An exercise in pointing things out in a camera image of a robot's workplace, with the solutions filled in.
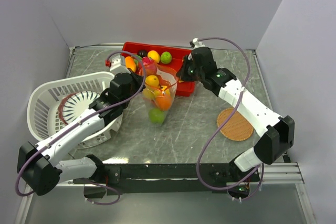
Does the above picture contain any orange tangerine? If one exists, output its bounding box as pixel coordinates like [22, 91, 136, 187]
[155, 95, 172, 111]

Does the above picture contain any dark red plate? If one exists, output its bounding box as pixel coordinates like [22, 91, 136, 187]
[57, 95, 70, 125]

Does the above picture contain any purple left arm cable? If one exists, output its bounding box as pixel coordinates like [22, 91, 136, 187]
[14, 50, 146, 206]

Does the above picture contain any yellow fruit front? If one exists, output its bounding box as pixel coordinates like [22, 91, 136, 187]
[142, 88, 155, 100]

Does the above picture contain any round woven bamboo coaster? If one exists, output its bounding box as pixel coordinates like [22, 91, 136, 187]
[217, 107, 254, 142]

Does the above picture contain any dark purple mangosteen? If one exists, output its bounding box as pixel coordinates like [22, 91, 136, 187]
[138, 49, 148, 58]

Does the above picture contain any green watermelon wedge back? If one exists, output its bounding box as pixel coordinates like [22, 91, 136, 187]
[134, 55, 142, 61]

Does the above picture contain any yellow orange mango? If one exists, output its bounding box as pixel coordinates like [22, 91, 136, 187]
[125, 56, 137, 72]

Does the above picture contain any yellow orange fruit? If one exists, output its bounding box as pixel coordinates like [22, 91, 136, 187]
[145, 75, 160, 87]

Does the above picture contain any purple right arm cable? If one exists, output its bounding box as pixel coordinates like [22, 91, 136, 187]
[196, 37, 264, 201]

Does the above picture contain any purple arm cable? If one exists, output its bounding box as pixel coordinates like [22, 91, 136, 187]
[196, 37, 264, 201]
[14, 50, 146, 206]

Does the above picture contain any green lime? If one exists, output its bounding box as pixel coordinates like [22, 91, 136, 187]
[149, 108, 165, 124]

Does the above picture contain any clear zip bag orange zipper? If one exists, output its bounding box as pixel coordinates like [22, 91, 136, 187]
[139, 62, 178, 125]

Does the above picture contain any yellow pear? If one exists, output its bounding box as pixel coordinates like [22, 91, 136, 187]
[154, 86, 170, 97]

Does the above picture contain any red plastic tray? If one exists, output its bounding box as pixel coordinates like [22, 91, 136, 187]
[122, 41, 195, 97]

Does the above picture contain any yellow lemon back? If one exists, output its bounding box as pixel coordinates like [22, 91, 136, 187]
[147, 50, 160, 63]

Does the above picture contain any white plastic basket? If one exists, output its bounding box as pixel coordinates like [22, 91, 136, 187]
[27, 72, 114, 141]

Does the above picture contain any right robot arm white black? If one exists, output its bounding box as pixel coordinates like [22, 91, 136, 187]
[177, 47, 295, 181]

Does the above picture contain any pink dragon fruit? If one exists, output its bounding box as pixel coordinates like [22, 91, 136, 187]
[138, 57, 157, 76]

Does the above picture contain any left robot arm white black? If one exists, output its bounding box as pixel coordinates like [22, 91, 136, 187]
[15, 72, 145, 197]

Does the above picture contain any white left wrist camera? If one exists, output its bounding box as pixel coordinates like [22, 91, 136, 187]
[105, 55, 130, 75]

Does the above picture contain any green yellow guava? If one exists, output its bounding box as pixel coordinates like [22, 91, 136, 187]
[160, 51, 172, 65]

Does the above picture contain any white blue striped plate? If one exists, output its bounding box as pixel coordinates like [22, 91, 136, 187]
[63, 91, 100, 124]

